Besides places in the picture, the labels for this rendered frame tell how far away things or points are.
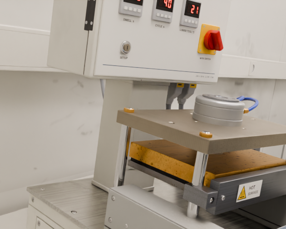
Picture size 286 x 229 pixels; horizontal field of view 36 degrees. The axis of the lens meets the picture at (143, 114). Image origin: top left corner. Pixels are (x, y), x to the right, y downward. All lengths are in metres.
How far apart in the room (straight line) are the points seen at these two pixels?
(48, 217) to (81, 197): 0.07
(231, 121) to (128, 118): 0.16
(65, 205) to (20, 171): 0.43
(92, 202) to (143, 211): 0.20
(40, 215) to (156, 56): 0.34
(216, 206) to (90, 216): 0.23
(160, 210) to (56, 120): 0.67
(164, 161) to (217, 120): 0.10
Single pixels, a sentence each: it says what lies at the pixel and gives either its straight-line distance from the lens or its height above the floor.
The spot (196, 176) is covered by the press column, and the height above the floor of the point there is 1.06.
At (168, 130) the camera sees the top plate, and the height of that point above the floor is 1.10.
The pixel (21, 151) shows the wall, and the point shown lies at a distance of 1.17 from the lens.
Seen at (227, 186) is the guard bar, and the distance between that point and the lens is 0.60.
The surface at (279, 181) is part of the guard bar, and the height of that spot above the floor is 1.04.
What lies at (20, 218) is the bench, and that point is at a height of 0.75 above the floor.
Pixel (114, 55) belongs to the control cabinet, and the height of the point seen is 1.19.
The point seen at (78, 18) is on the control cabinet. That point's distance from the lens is 0.72.
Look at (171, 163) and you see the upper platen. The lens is 0.65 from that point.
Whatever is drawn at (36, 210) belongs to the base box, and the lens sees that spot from 0.83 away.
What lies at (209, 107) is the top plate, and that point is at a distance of 0.68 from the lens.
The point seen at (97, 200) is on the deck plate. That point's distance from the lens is 0.80.
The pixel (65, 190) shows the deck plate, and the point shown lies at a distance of 0.83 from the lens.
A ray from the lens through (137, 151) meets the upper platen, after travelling 0.69.
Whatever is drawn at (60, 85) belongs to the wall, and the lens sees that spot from 1.21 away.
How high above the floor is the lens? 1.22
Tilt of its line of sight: 9 degrees down
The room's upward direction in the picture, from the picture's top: 8 degrees clockwise
